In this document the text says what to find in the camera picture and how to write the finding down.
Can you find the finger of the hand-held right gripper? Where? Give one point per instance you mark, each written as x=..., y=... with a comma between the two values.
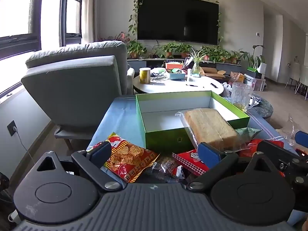
x=302, y=138
x=276, y=151

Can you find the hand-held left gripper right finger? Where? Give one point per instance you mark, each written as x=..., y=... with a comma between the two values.
x=208, y=154

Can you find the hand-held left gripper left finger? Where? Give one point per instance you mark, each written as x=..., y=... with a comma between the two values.
x=101, y=152

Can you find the red patterned snack packet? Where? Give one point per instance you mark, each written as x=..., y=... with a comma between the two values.
x=190, y=163

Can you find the glossy red snack packet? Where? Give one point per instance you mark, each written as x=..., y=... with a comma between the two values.
x=250, y=146

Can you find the bagged sliced bread loaf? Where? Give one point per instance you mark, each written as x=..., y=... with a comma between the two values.
x=209, y=127

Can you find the red yellow snack packet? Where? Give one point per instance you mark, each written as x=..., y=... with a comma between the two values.
x=131, y=160

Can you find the small black white snack packet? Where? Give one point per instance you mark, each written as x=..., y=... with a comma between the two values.
x=180, y=173

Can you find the green white snack packet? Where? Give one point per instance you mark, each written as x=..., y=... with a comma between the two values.
x=247, y=132

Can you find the green cardboard box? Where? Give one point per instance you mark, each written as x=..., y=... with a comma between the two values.
x=163, y=139

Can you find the crinkled clear plastic bag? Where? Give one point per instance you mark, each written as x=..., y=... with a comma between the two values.
x=291, y=131

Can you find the dark marble round table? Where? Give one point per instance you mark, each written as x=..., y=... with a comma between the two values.
x=263, y=108

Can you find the white chair with metal legs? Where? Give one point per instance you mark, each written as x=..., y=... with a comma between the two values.
x=297, y=73

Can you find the clear glass mug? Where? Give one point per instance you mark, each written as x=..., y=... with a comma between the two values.
x=240, y=96

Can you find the white plastic bag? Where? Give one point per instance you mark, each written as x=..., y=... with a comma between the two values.
x=226, y=87

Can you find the small black object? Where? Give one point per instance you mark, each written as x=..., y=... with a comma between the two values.
x=213, y=85

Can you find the black pen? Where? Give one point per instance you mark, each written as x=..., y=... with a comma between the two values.
x=191, y=85

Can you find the clear storage boxes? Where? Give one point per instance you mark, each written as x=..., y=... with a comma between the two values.
x=255, y=81

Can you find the white round coffee table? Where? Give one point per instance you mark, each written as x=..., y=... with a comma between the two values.
x=173, y=87

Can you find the grey armchair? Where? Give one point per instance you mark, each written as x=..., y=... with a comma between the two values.
x=72, y=81

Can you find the tall plant in white pot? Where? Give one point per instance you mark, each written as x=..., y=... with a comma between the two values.
x=262, y=67

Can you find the open cardboard box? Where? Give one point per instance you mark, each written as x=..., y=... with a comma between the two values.
x=211, y=72

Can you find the orange bag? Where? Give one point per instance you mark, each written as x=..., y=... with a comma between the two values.
x=237, y=77

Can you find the light blue basket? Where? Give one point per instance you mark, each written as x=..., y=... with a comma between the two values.
x=175, y=76

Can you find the spider plant in glass vase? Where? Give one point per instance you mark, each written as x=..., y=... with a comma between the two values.
x=196, y=68

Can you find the yellow tin can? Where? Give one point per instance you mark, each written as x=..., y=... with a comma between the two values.
x=145, y=76

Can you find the orange box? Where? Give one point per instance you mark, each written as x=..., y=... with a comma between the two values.
x=173, y=65

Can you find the green potted plant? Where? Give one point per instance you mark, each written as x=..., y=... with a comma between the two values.
x=168, y=49
x=184, y=49
x=216, y=54
x=135, y=49
x=234, y=57

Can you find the red flowering plant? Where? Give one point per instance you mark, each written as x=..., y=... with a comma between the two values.
x=121, y=37

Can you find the green trailing vine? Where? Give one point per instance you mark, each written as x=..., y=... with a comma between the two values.
x=133, y=19

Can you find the beige curtain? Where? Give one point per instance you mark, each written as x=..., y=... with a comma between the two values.
x=88, y=12

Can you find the black framed window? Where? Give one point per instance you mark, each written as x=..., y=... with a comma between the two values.
x=63, y=12
x=14, y=41

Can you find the black wall socket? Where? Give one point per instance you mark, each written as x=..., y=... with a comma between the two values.
x=11, y=127

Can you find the black wall television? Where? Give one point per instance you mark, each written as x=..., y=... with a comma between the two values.
x=178, y=19

